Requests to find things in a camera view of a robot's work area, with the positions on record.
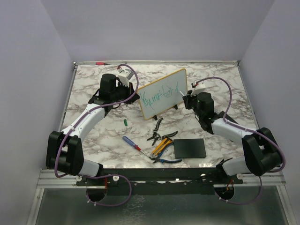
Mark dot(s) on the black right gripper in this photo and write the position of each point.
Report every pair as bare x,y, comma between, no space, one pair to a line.
188,98

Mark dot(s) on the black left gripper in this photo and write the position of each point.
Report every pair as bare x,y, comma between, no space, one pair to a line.
130,90

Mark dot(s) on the yellow framed whiteboard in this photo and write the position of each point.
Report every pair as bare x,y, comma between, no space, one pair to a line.
162,93

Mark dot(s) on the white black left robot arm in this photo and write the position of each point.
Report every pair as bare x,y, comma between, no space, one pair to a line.
65,150

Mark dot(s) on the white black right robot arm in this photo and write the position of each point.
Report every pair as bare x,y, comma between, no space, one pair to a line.
261,152

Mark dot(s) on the black square pad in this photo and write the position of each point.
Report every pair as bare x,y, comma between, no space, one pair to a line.
227,117

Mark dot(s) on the black rectangular pad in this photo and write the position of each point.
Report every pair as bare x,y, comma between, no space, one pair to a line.
189,148

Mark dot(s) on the yellow black utility knife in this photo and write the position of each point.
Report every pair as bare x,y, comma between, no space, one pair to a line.
165,143

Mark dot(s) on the black cutting pliers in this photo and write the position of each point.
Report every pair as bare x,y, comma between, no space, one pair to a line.
156,136

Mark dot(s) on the blue red screwdriver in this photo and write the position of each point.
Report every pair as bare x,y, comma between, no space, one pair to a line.
135,146

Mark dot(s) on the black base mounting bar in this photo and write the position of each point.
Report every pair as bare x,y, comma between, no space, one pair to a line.
160,181

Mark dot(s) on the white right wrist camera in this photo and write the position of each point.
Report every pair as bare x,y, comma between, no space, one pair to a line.
197,87

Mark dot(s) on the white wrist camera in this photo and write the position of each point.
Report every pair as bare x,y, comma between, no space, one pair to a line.
124,76
197,87

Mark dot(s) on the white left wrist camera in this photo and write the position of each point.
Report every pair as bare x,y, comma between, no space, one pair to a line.
124,76

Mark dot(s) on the red marker at rail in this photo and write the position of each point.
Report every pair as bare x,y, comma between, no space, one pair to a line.
101,63

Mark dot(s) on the blue handled pliers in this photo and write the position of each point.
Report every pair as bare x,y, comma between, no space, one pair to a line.
159,159

